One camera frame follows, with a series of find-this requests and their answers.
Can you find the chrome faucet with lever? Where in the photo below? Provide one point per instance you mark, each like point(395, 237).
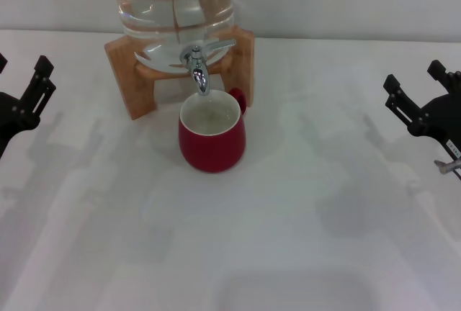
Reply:
point(198, 70)

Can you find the clear glass water dispenser jar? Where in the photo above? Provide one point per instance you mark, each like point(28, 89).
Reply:
point(173, 1)

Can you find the red ceramic cup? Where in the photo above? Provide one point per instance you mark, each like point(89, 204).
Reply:
point(212, 149)

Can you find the wooden dispenser stand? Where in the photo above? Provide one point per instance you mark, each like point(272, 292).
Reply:
point(138, 88)

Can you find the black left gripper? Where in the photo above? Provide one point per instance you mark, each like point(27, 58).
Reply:
point(11, 116)

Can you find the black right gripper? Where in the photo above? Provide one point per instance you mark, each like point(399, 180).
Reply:
point(443, 120)

